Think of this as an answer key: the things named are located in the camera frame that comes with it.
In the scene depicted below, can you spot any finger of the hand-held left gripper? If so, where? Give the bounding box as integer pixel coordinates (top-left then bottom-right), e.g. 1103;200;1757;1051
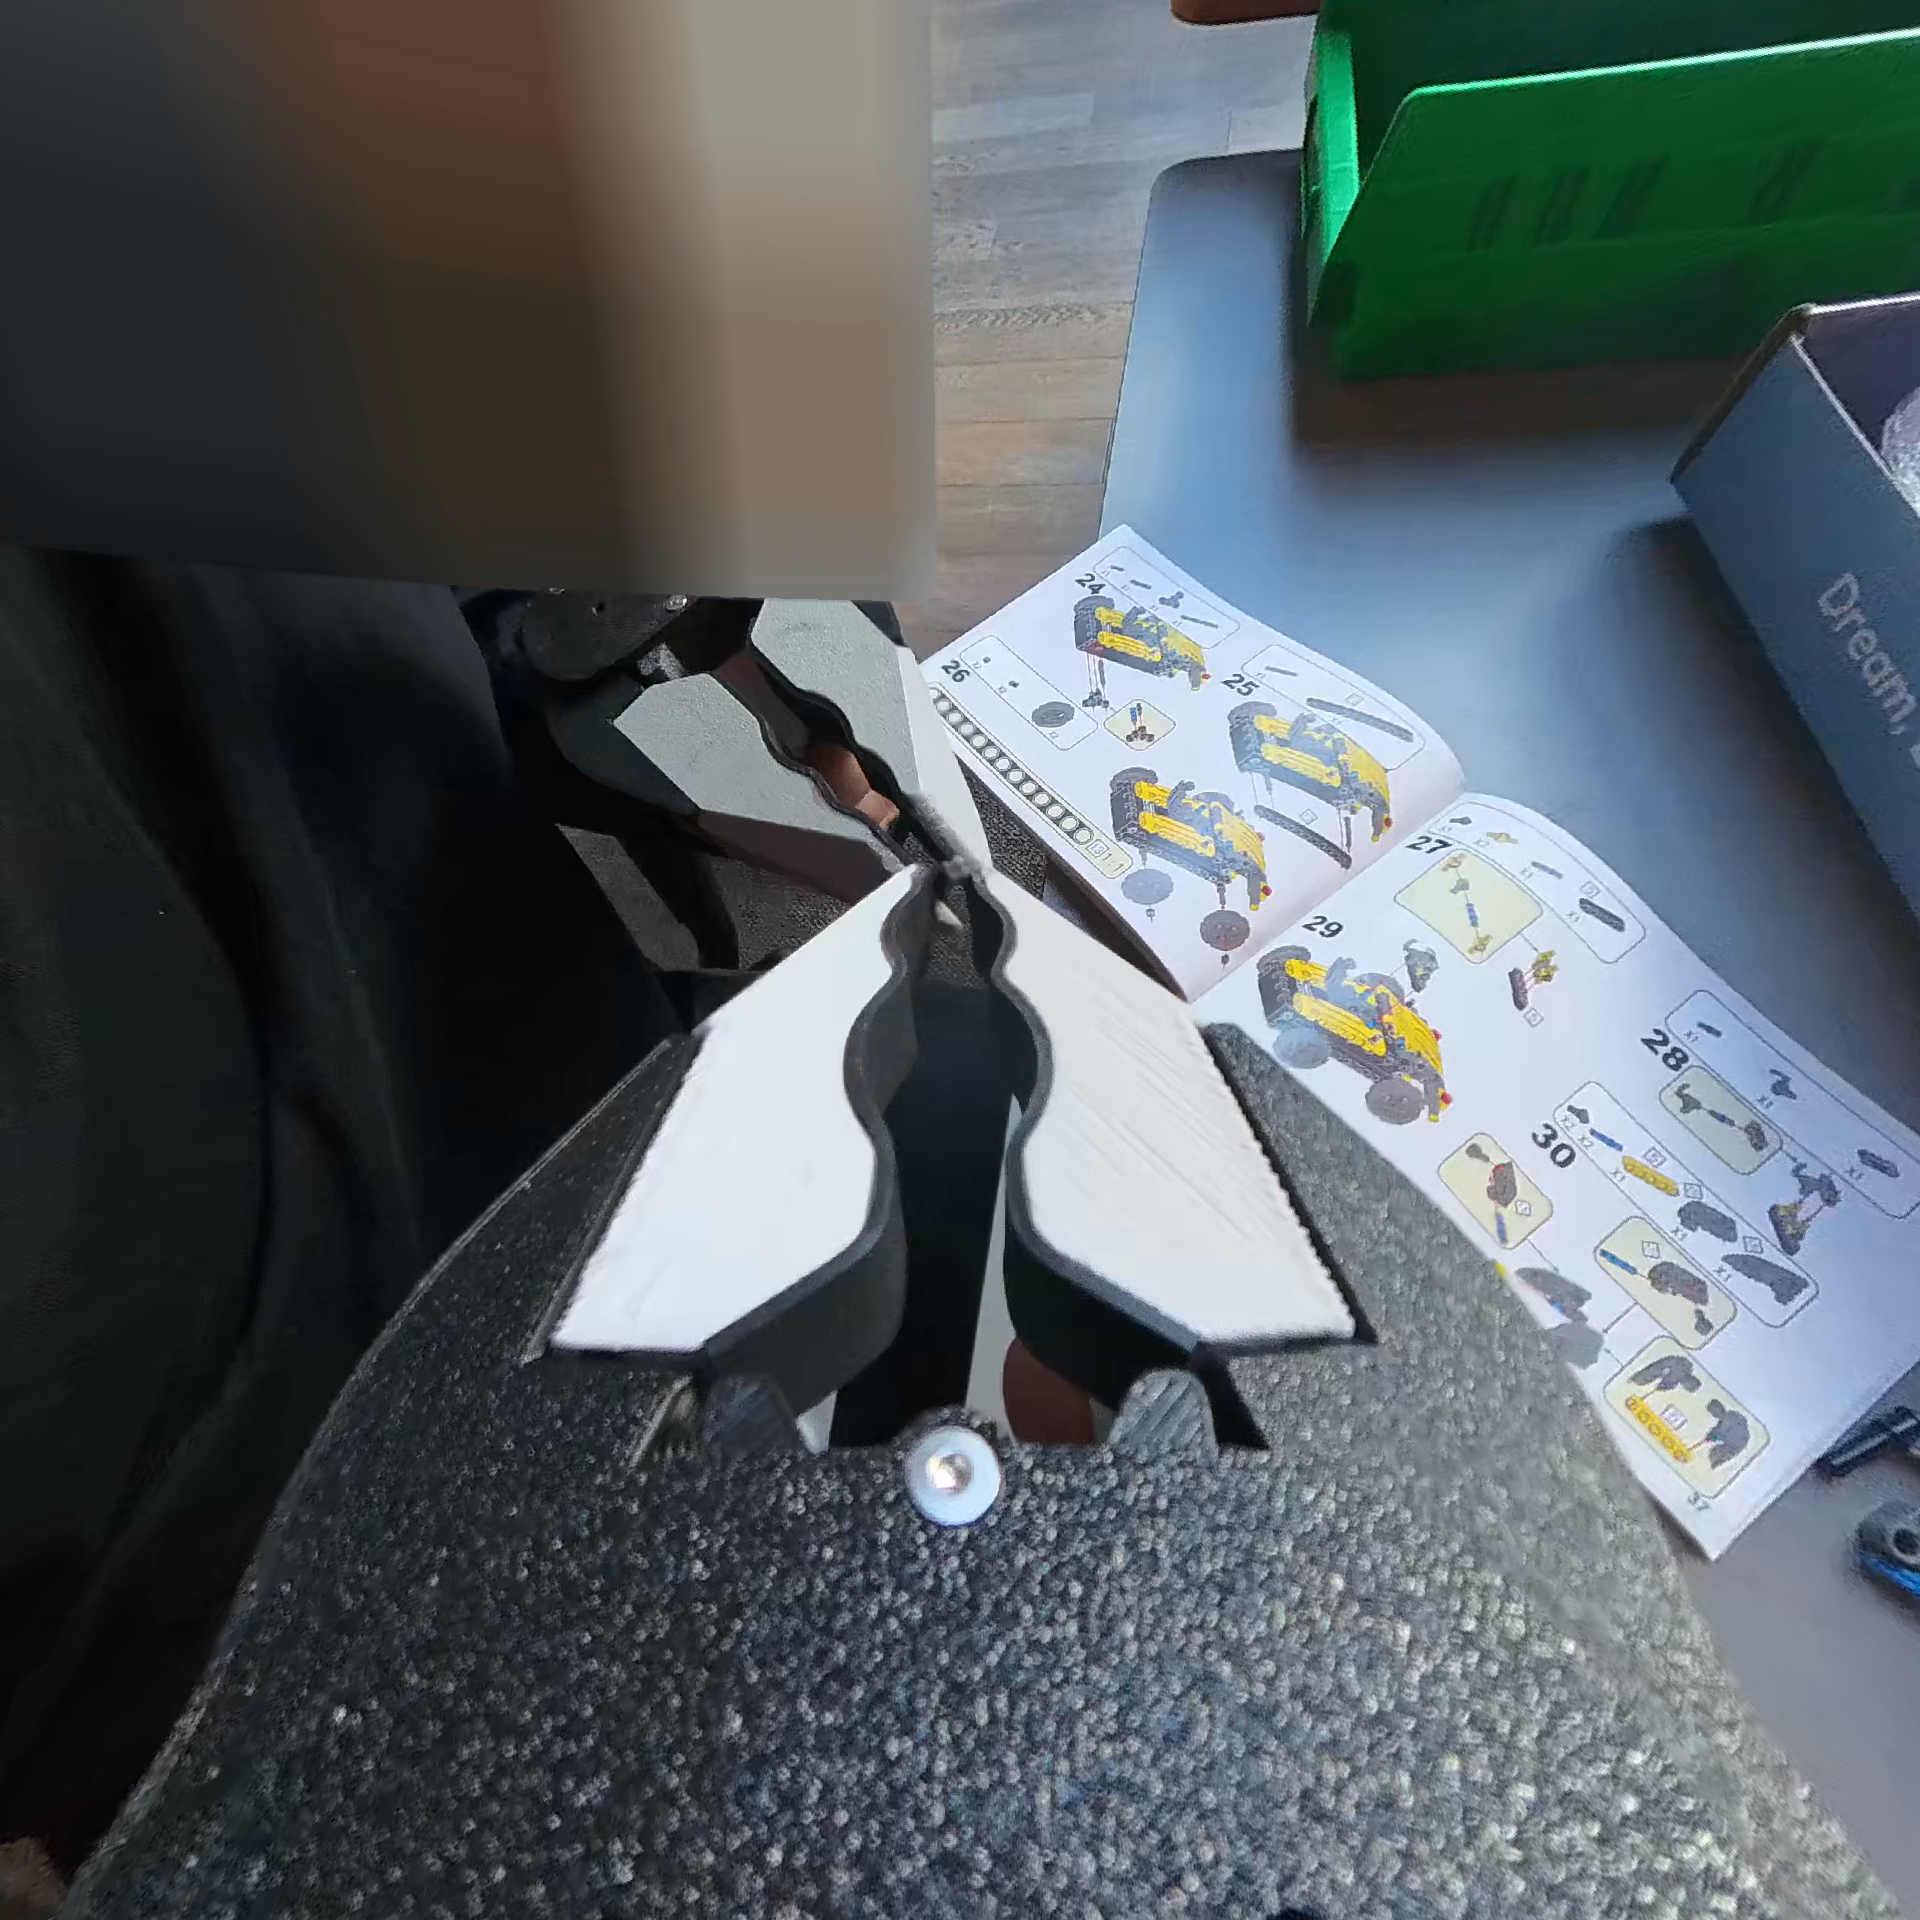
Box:
751;599;999;877
610;665;909;877

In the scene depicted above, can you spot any instruction booklet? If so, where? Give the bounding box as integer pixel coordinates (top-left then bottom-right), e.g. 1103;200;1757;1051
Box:
919;525;1920;1561

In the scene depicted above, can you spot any pile of brick parts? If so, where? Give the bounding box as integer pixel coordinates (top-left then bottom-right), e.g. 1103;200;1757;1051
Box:
1811;1395;1920;1613

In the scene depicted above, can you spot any green bin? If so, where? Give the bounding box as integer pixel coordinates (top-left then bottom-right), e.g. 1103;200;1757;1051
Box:
1297;0;1920;385

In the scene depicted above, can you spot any grey desk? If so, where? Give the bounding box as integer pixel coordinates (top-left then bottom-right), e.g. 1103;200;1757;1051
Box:
1066;150;1920;1892

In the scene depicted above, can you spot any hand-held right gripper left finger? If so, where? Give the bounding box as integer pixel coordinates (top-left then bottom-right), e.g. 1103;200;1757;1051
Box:
556;869;951;1370

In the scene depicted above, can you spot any blue cardboard box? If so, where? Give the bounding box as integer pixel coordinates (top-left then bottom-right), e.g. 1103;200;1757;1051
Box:
1673;293;1920;917

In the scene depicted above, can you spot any person's right hand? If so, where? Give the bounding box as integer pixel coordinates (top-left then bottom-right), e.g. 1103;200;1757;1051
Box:
1000;1335;1101;1448

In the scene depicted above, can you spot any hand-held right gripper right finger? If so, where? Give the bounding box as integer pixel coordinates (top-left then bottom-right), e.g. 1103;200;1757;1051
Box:
960;869;1362;1361

